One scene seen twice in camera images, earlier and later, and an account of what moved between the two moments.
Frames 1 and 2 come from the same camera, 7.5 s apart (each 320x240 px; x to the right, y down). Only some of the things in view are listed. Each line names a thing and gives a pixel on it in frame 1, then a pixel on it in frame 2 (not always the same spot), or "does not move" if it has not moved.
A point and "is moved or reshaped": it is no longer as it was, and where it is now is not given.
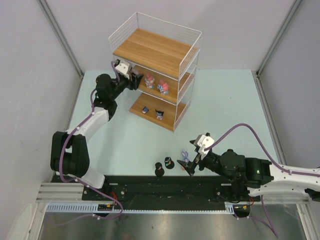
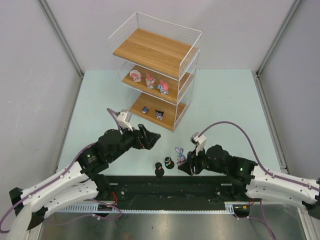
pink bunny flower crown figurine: x=149 y=81 does not move
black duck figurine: x=169 y=164 does not move
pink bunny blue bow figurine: x=163 y=87 does not move
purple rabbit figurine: x=186 y=158 is moved or reshaped
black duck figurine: x=159 y=171 does not move
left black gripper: x=133 y=81 to x=141 y=138
